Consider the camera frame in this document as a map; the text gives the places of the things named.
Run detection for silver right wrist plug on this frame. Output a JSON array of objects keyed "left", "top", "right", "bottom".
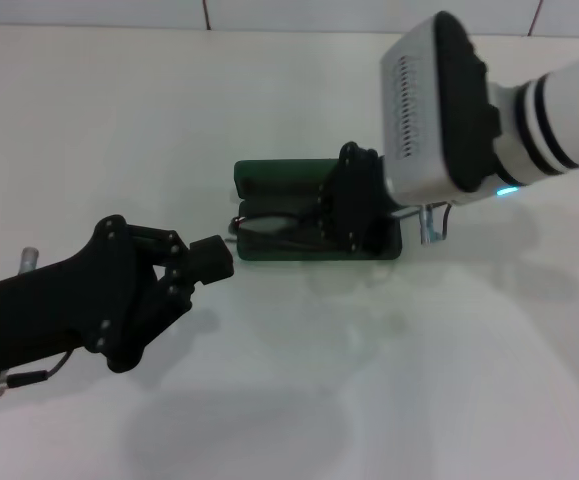
[{"left": 402, "top": 203, "right": 441, "bottom": 246}]

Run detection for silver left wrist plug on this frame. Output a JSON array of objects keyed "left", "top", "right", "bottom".
[{"left": 18, "top": 245, "right": 41, "bottom": 274}]

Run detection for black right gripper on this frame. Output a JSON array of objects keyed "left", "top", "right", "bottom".
[{"left": 128, "top": 141, "right": 389, "bottom": 288}]

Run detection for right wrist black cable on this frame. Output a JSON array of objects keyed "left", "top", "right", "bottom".
[{"left": 437, "top": 201, "right": 454, "bottom": 240}]

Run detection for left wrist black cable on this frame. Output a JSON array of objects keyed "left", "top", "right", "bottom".
[{"left": 0, "top": 349, "right": 78, "bottom": 400}]

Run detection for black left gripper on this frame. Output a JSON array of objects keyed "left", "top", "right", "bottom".
[{"left": 0, "top": 214, "right": 194, "bottom": 374}]

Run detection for green glasses case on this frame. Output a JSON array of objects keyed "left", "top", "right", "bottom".
[{"left": 232, "top": 158, "right": 403, "bottom": 263}]

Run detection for silver wrist plug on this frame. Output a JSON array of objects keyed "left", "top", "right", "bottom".
[
  {"left": 402, "top": 203, "right": 441, "bottom": 246},
  {"left": 18, "top": 245, "right": 41, "bottom": 274}
]

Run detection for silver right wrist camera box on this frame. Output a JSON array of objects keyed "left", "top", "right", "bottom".
[{"left": 378, "top": 11, "right": 503, "bottom": 208}]

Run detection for black thin-frame glasses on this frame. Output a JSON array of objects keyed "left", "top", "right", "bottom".
[{"left": 227, "top": 212, "right": 331, "bottom": 252}]

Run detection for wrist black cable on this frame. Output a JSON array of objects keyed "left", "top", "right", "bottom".
[
  {"left": 437, "top": 201, "right": 454, "bottom": 240},
  {"left": 0, "top": 349, "right": 78, "bottom": 400}
]

